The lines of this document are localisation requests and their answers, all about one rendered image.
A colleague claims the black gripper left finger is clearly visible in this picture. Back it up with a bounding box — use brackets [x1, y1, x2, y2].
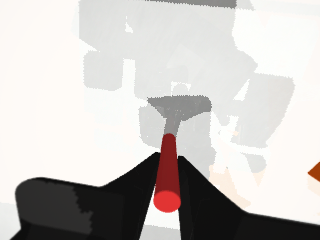
[14, 152, 161, 240]

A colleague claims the red peg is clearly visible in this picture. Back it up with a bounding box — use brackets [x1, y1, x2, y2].
[153, 133, 181, 213]

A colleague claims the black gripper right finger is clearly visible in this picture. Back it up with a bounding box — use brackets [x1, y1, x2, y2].
[177, 156, 320, 240]

